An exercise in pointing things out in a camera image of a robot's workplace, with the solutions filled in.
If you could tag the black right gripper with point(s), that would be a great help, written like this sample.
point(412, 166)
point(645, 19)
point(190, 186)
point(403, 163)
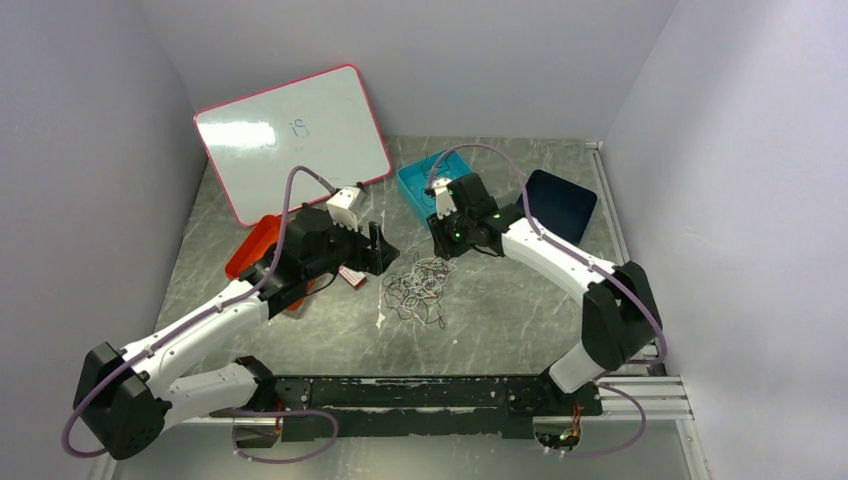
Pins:
point(443, 248)

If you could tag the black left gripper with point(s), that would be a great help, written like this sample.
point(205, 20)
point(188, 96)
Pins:
point(374, 258)

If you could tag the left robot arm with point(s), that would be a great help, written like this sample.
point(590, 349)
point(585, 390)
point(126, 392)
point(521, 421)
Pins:
point(126, 397)

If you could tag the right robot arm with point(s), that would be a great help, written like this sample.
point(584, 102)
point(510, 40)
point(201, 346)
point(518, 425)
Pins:
point(618, 314)

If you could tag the small red white card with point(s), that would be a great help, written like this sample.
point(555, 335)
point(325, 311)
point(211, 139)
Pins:
point(354, 278)

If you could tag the teal square tray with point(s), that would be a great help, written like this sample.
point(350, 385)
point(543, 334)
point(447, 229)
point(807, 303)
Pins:
point(412, 182)

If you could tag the dark blue square tray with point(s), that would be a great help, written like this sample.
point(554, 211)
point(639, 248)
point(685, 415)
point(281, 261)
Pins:
point(561, 206)

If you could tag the orange square tray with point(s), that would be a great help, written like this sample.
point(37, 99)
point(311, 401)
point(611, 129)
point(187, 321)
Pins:
point(264, 275)

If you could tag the pink framed whiteboard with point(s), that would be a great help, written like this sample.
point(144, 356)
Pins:
point(324, 122)

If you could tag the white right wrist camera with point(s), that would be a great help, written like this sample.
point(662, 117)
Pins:
point(444, 202)

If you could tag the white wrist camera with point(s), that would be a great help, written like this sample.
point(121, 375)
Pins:
point(444, 202)
point(345, 207)

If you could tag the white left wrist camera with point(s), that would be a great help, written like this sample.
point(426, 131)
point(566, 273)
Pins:
point(345, 207)

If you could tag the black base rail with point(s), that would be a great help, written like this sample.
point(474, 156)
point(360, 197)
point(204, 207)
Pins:
point(380, 406)

